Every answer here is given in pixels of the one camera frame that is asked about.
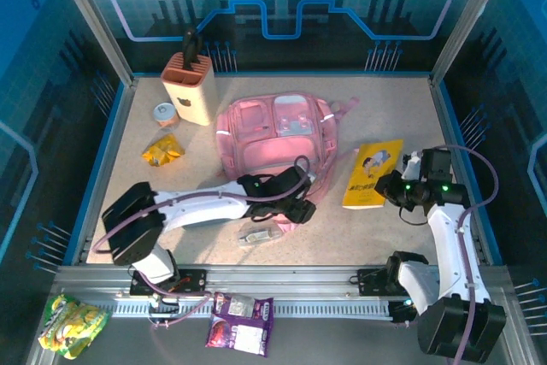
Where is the yellow paperback book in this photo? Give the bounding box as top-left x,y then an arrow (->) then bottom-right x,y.
341,138 -> 405,211

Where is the clear plastic pencil box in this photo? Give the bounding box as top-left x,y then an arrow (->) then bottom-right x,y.
237,221 -> 285,250

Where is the pink student backpack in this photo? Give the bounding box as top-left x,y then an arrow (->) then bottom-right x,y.
215,91 -> 360,233

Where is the purple snack bag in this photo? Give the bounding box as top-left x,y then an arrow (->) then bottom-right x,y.
204,291 -> 275,358

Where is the green yellow snack bag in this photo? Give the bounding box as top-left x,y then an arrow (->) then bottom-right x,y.
37,293 -> 113,361

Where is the yellow snack packet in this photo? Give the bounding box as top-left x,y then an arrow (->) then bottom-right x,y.
141,133 -> 186,168

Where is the beige knife block orange top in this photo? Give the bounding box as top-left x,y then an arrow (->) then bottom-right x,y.
160,51 -> 220,127

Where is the small round tin can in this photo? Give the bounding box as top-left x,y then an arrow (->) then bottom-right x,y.
152,102 -> 180,130

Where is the aluminium mounting rail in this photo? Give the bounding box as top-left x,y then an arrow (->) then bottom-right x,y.
50,264 -> 514,303

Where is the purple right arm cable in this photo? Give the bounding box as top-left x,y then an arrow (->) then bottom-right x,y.
401,144 -> 501,365

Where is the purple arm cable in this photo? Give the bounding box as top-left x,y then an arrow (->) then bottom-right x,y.
401,144 -> 501,365
91,154 -> 313,330

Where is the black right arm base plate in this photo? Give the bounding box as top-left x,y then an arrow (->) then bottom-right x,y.
356,268 -> 428,297

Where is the slotted grey cable duct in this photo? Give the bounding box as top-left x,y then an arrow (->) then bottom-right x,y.
106,299 -> 394,320

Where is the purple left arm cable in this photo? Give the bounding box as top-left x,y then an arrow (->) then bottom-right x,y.
91,154 -> 313,330

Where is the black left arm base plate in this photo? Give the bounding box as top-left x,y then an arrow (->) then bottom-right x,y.
129,268 -> 209,297

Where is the black knife handle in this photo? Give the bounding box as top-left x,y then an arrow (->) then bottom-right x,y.
181,26 -> 203,72

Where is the aluminium frame post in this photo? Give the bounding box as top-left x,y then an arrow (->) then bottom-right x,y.
429,0 -> 512,86
46,0 -> 138,86

